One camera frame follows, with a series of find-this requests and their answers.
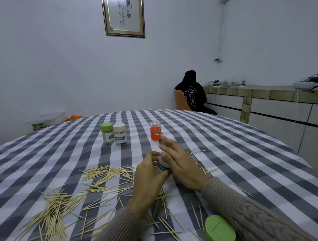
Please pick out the person's left hand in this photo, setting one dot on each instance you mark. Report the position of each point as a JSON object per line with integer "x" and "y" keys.
{"x": 145, "y": 183}

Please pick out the person's right hand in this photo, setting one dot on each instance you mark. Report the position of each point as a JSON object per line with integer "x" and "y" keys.
{"x": 186, "y": 168}

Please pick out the person's right fingers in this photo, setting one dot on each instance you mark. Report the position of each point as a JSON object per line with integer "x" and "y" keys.
{"x": 172, "y": 152}

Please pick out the person's left thumb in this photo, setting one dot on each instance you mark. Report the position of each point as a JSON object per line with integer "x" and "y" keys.
{"x": 165, "y": 175}

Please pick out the clear green-label toothpick jar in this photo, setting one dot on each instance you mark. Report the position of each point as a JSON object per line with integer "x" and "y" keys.
{"x": 162, "y": 165}

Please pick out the person's right forearm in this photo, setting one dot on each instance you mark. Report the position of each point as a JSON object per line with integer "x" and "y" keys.
{"x": 248, "y": 216}

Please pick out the person's left forearm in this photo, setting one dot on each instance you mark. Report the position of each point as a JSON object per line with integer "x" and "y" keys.
{"x": 121, "y": 227}

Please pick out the clear cup with red insert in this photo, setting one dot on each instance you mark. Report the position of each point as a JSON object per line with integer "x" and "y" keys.
{"x": 155, "y": 132}

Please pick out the orange chair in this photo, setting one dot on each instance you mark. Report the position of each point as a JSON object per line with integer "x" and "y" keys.
{"x": 180, "y": 101}

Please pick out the grey white checkered tablecloth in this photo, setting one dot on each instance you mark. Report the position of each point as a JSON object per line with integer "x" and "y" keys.
{"x": 223, "y": 139}

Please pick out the beige-lid toothpick jar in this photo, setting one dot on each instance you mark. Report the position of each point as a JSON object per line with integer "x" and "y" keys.
{"x": 120, "y": 135}

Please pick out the green-lid toothpick jar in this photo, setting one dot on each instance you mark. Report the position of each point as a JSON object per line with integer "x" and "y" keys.
{"x": 107, "y": 134}

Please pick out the green plastic jar lid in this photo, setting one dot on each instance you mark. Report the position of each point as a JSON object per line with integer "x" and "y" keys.
{"x": 218, "y": 228}

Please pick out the small items on counter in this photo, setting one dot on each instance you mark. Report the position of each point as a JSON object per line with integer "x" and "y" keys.
{"x": 227, "y": 84}

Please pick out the orange plastic bag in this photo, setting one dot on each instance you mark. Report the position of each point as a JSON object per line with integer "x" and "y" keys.
{"x": 73, "y": 118}

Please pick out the tiled counter with white cabinets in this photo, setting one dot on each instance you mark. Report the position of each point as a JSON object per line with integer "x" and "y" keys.
{"x": 273, "y": 109}

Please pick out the scattered wooden toothpicks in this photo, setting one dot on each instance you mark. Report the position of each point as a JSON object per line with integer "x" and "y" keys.
{"x": 56, "y": 206}

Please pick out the clear plastic storage box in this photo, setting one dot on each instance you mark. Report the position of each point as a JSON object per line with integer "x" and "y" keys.
{"x": 46, "y": 121}

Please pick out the gold framed calligraphy picture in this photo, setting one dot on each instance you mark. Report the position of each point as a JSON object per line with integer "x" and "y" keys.
{"x": 123, "y": 17}

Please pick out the white device on counter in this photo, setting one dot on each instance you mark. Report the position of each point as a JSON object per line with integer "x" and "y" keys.
{"x": 304, "y": 84}

